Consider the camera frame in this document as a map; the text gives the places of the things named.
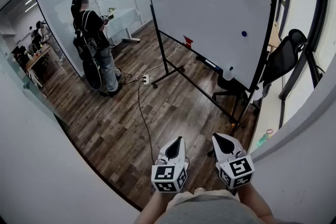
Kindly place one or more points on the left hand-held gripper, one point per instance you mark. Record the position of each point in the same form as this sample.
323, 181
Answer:
172, 165

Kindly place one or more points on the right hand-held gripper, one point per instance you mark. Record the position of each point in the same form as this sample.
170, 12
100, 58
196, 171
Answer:
233, 162

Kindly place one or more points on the blue round magnet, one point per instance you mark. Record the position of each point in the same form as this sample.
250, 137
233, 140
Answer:
244, 33

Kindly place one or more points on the white whiteboard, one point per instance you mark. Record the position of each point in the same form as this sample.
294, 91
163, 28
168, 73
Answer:
210, 18

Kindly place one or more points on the person's left forearm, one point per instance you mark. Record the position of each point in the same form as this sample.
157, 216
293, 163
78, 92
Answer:
151, 208

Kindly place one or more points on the person's right forearm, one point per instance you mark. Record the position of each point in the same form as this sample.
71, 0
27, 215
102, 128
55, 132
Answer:
256, 204

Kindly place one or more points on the whiteboard marker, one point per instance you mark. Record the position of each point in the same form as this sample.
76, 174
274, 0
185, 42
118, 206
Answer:
212, 63

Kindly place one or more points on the green plastic bottle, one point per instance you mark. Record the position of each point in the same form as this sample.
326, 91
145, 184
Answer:
263, 139

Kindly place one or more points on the person's beige trousers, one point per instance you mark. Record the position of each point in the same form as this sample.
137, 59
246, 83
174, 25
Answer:
199, 194

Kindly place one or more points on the person's grey shirt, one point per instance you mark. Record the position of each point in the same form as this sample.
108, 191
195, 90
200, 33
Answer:
207, 211

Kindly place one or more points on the black low stool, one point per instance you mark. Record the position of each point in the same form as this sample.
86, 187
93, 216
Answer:
228, 90

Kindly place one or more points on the white power strip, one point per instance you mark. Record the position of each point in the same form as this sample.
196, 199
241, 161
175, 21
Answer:
146, 79

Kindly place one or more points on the white spray bottle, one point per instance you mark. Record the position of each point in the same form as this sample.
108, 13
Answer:
228, 73

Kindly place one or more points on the black office chair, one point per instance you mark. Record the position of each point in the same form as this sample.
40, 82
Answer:
284, 57

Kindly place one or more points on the red magnetic clip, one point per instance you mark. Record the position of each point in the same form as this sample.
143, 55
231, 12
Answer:
188, 42

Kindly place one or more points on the white table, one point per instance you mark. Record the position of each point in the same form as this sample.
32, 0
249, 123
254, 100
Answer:
123, 23

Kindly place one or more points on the wooden desk with items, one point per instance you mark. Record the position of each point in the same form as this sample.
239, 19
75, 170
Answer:
35, 60

